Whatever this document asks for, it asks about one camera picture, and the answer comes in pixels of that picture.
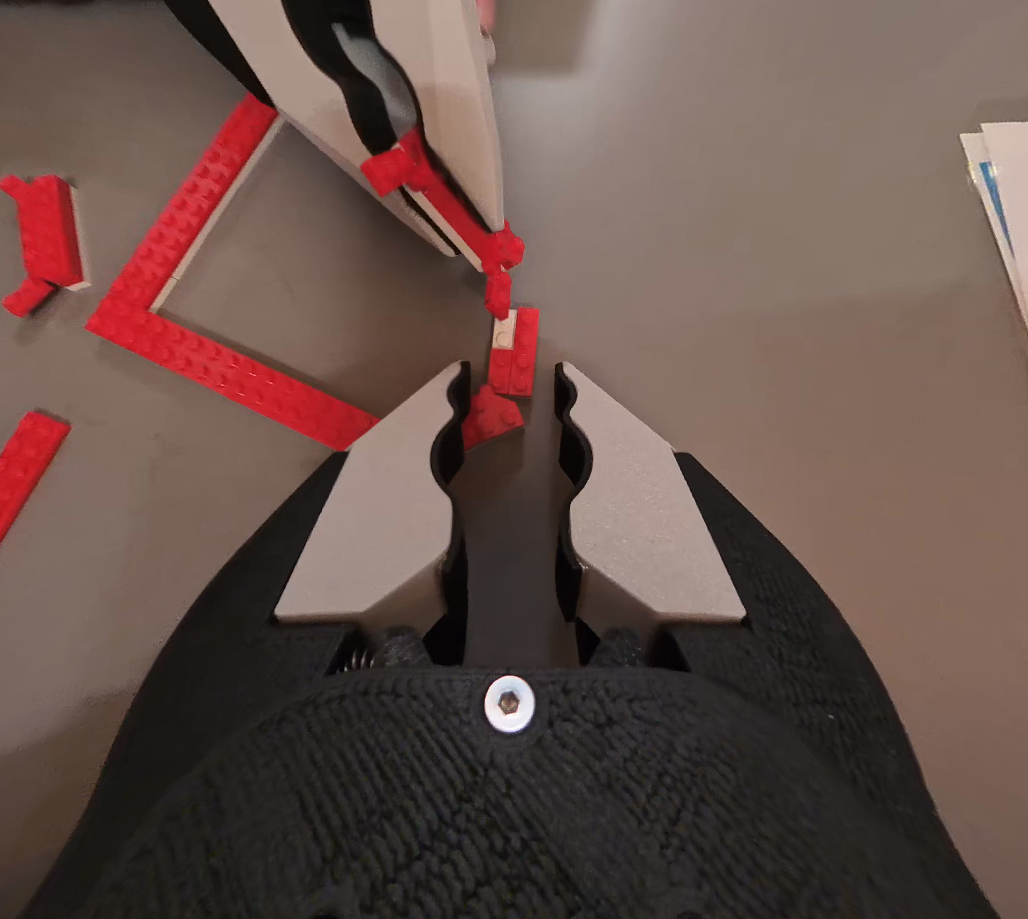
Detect red white lego brick block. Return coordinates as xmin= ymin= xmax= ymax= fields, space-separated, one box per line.
xmin=0 ymin=173 xmax=88 ymax=318

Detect short red white lego assembly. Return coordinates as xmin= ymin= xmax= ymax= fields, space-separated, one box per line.
xmin=487 ymin=304 xmax=541 ymax=400

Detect long red white lego strip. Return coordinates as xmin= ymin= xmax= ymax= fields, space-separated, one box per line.
xmin=360 ymin=127 xmax=528 ymax=320

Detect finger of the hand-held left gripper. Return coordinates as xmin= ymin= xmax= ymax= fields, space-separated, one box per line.
xmin=301 ymin=0 xmax=509 ymax=231
xmin=172 ymin=0 xmax=485 ymax=271

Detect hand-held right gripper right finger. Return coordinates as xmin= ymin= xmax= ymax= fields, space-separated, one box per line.
xmin=554 ymin=361 xmax=749 ymax=637

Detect white printed paper sheets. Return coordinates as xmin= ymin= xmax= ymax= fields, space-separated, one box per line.
xmin=959 ymin=120 xmax=1028 ymax=344

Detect red lego wedge piece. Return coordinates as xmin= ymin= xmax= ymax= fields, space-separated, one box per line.
xmin=461 ymin=383 xmax=525 ymax=451

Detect flat red lego plate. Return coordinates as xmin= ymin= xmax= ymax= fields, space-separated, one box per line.
xmin=0 ymin=411 xmax=72 ymax=544

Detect red L-shaped lego frame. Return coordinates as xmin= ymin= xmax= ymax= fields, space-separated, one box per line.
xmin=84 ymin=92 xmax=380 ymax=452

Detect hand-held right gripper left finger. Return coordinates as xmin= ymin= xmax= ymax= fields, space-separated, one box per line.
xmin=275 ymin=361 xmax=472 ymax=645

